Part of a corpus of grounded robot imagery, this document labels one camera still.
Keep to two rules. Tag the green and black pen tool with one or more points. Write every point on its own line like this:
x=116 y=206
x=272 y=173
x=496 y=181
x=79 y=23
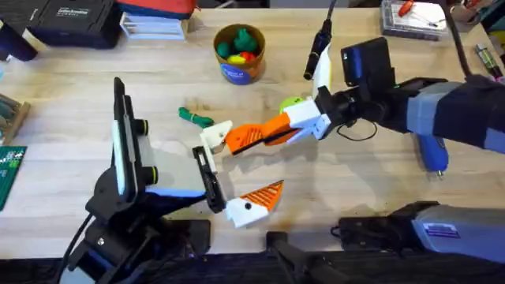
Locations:
x=488 y=61

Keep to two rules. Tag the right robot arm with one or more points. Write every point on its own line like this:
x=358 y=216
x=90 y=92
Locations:
x=453 y=232

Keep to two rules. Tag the black tool case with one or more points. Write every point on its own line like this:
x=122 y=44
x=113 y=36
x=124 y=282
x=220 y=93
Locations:
x=75 y=21

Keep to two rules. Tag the wooden box with tools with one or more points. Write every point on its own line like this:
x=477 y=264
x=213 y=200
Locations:
x=12 y=118

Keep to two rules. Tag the dark blue bag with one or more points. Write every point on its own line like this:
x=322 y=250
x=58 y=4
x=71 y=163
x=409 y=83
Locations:
x=16 y=43

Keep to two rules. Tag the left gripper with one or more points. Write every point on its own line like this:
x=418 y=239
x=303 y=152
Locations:
x=173 y=169

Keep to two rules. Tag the pale blue flat box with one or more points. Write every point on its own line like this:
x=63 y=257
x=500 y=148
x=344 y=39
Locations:
x=152 y=27

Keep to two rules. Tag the orange ribbed wedge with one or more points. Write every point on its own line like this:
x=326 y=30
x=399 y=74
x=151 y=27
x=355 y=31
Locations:
x=242 y=138

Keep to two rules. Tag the brown tub with toys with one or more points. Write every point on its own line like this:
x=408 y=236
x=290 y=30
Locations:
x=238 y=59

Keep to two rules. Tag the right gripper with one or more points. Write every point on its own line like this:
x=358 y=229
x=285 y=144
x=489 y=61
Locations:
x=367 y=106

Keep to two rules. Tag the clear box with screwdrivers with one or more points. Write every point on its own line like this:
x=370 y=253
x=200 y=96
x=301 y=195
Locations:
x=414 y=21

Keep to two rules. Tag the green toy vegetable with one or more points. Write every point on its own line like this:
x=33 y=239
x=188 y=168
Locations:
x=195 y=117

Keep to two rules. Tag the black upright plate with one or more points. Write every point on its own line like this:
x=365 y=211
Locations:
x=369 y=61
x=125 y=142

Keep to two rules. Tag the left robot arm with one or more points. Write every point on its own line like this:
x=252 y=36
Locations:
x=118 y=244

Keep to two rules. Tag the red and blue bag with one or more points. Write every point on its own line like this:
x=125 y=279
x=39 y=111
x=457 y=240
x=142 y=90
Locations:
x=158 y=8

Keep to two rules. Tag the blue electric screwdriver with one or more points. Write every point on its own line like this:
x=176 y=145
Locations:
x=432 y=152

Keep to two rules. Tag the green board with blocks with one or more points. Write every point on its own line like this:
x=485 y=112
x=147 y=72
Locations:
x=10 y=173

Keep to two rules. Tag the green disc with holes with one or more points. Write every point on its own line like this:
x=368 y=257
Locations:
x=288 y=104

